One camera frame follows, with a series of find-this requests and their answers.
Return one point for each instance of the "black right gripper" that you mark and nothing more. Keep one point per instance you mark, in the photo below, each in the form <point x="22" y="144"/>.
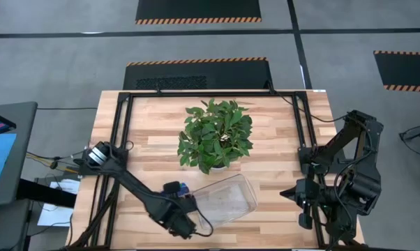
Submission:
<point x="309" y="193"/>

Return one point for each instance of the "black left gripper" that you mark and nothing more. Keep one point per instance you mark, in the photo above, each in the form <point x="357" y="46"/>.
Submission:
<point x="175" y="216"/>

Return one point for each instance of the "clear plastic basket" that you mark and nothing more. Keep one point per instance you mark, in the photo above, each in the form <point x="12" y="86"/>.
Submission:
<point x="227" y="202"/>

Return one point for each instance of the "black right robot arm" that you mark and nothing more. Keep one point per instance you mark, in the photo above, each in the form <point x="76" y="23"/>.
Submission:
<point x="356" y="167"/>

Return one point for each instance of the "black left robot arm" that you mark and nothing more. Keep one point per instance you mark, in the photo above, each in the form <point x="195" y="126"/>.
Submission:
<point x="133" y="188"/>

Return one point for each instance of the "green plant in white pot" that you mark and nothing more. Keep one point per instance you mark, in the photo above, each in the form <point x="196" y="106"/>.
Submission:
<point x="213" y="136"/>

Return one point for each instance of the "white paper sheets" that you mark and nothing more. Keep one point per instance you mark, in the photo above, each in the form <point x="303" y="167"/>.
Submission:
<point x="56" y="214"/>

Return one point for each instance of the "black mat with striped edge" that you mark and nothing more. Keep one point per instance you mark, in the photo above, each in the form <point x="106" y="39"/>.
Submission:
<point x="231" y="75"/>
<point x="196" y="8"/>
<point x="405" y="69"/>

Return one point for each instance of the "black aluminium table frame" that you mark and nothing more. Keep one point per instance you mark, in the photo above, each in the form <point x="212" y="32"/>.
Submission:
<point x="213" y="94"/>

